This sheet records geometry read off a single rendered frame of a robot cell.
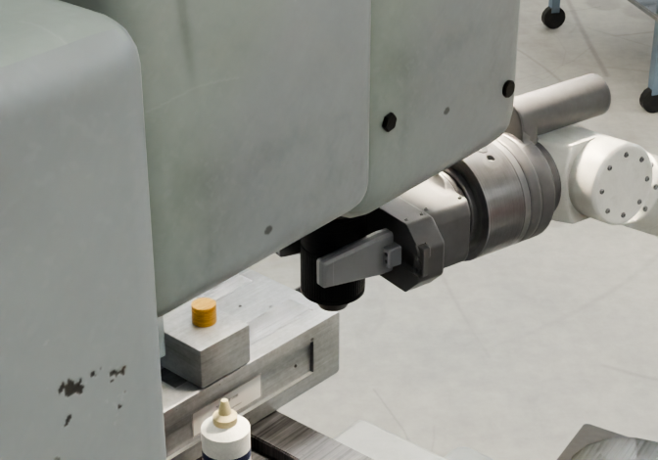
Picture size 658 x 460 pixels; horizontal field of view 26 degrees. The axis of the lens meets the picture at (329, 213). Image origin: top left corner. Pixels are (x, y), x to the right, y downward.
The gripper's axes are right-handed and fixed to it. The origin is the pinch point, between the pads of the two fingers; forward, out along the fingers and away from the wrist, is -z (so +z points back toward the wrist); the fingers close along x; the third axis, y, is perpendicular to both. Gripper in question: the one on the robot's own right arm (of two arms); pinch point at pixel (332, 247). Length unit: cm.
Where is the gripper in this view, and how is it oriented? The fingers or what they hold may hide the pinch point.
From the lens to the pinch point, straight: 102.2
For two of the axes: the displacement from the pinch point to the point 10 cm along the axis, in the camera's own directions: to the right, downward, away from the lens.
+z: 8.2, -2.7, 5.1
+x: 5.8, 3.7, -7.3
